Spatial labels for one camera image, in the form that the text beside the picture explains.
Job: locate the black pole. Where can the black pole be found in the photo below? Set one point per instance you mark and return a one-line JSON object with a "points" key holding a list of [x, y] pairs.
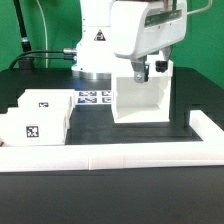
{"points": [[26, 46]]}

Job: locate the white front drawer box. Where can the white front drawer box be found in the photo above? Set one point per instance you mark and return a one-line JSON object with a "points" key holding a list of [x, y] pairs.
{"points": [[33, 127]]}

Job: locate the fiducial marker sheet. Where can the fiducial marker sheet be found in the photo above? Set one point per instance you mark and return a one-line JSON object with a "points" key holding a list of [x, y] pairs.
{"points": [[95, 97]]}

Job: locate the white L-shaped border fence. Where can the white L-shaped border fence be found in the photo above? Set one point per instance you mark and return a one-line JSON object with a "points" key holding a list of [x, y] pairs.
{"points": [[207, 151]]}

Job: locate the white drawer box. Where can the white drawer box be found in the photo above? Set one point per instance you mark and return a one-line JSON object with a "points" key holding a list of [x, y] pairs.
{"points": [[33, 127], [55, 99]]}

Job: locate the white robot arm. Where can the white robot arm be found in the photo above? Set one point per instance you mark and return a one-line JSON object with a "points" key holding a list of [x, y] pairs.
{"points": [[95, 58]]}

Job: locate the white drawer cabinet housing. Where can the white drawer cabinet housing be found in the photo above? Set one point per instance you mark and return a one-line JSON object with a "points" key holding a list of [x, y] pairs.
{"points": [[134, 102]]}

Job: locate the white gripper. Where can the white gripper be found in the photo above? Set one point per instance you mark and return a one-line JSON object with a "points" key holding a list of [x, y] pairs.
{"points": [[140, 28]]}

